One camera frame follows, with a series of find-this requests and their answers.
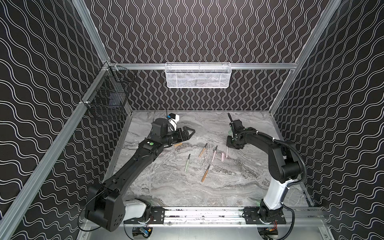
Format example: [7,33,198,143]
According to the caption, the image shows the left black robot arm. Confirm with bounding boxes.
[82,115,196,232]

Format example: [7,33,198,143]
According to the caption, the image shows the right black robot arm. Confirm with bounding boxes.
[227,113,308,212]

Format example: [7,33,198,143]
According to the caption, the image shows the orange pen upper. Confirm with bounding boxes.
[199,143,208,158]

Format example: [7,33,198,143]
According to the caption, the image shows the orange pen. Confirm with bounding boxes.
[199,143,208,158]
[201,164,211,183]

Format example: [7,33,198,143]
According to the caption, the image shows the green pen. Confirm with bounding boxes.
[184,154,191,172]

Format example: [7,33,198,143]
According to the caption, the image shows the orange pen lower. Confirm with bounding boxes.
[201,164,211,183]

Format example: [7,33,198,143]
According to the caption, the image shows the white mesh basket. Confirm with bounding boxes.
[165,62,232,89]

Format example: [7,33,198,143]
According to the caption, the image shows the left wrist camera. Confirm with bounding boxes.
[167,113,180,131]

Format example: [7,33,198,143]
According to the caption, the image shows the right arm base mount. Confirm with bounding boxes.
[242,207,287,225]

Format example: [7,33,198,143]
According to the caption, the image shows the black wire basket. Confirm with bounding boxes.
[85,62,137,121]

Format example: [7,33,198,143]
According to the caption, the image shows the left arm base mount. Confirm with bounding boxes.
[123,207,165,225]

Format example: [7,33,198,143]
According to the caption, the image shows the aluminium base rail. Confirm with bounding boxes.
[109,207,326,232]

